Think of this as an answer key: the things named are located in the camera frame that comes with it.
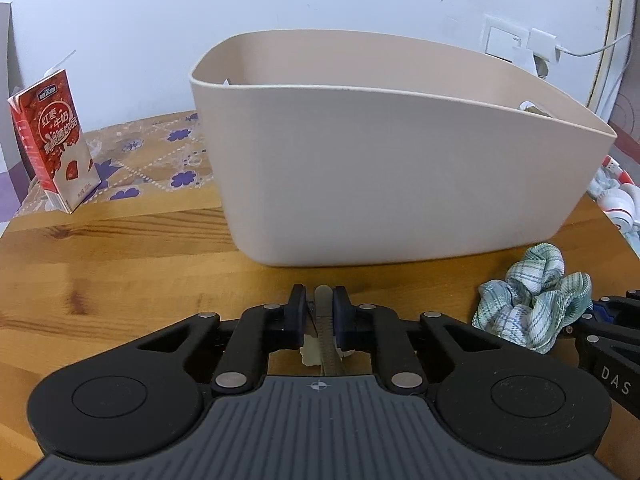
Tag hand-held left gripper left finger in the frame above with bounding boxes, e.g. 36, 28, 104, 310
135, 284, 307, 395

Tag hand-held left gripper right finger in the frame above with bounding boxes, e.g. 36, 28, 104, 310
332, 285, 506, 395

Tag round cartoon tin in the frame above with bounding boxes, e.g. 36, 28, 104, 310
300, 284, 356, 377

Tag green checkered cloth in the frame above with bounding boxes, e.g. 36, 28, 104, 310
472, 243, 593, 353

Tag beige plastic storage bin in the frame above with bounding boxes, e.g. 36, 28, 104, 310
189, 30, 617, 267

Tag red white headphones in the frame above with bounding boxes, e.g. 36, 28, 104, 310
597, 155, 640, 235

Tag floral patterned panel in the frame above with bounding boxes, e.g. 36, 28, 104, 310
607, 85, 640, 171

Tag floral brown table mat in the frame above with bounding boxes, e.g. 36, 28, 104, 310
11, 110, 223, 233

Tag white charger plug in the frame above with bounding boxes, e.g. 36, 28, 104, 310
525, 29, 562, 65

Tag red milk carton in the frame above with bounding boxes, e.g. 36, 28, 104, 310
7, 69, 101, 214

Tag white charger cable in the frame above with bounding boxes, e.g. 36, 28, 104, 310
555, 32, 633, 111

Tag cream curved frame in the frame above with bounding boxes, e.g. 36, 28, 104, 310
589, 0, 640, 122

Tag white wall socket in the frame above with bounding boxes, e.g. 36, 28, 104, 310
482, 14, 532, 70

